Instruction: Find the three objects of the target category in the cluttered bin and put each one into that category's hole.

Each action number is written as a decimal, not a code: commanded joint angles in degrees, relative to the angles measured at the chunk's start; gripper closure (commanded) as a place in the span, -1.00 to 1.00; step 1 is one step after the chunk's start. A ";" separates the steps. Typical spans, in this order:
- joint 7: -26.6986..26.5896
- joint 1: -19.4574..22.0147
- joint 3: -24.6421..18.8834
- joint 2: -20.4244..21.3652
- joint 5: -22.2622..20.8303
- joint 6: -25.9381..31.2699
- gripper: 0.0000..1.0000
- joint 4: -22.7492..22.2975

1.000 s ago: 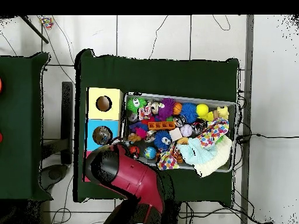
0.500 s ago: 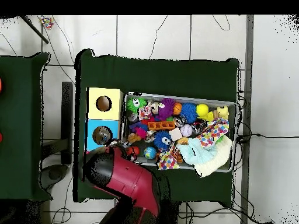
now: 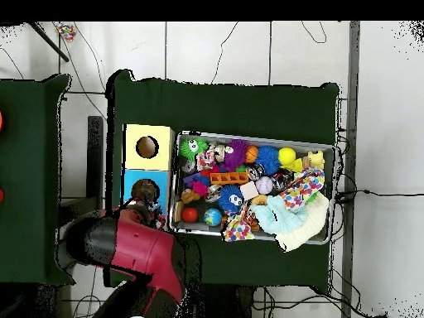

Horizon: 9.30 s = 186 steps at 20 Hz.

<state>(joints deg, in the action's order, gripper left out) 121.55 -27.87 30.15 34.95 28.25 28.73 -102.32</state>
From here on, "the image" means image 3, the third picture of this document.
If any black tripod leg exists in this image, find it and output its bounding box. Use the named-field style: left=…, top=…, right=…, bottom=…
left=28, top=22, right=70, bottom=63

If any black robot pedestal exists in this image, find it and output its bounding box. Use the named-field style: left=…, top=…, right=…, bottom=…
left=201, top=284, right=254, bottom=318

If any purple spiky toy with eyes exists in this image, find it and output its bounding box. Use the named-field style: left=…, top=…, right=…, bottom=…
left=220, top=138, right=249, bottom=171

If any red rubber ball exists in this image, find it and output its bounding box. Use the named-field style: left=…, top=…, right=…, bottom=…
left=181, top=207, right=200, bottom=224

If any black power cable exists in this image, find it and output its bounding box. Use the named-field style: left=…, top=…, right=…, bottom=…
left=334, top=188, right=424, bottom=204

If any dark green tablecloth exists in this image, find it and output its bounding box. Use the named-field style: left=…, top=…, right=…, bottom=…
left=0, top=74, right=75, bottom=287
left=104, top=69, right=340, bottom=294

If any crushed black can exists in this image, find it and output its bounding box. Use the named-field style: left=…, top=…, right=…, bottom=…
left=246, top=164, right=264, bottom=181

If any blue spiky ball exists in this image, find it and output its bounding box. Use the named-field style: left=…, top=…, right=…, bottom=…
left=218, top=184, right=248, bottom=213

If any crushed silver can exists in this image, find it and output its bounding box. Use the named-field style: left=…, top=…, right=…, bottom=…
left=272, top=169, right=295, bottom=191

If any yellow smiley ball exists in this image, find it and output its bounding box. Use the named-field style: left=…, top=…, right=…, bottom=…
left=277, top=147, right=297, bottom=166

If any polka dot paper napkin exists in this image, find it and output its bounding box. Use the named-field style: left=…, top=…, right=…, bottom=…
left=223, top=211, right=257, bottom=242

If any cream knitted cloth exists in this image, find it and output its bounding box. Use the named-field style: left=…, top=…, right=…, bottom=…
left=276, top=191, right=331, bottom=253

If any small multicoloured toy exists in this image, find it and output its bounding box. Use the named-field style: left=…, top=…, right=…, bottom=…
left=54, top=22, right=78, bottom=42

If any globe print ball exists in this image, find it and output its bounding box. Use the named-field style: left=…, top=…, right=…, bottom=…
left=203, top=207, right=223, bottom=227

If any wooden three-hole box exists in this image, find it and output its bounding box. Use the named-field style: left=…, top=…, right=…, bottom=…
left=122, top=123, right=176, bottom=229

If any wire mesh bin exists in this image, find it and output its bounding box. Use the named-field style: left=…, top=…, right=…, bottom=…
left=168, top=131, right=337, bottom=245

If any green spiky toy with eyes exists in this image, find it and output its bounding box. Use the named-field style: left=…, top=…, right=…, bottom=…
left=179, top=137, right=209, bottom=161

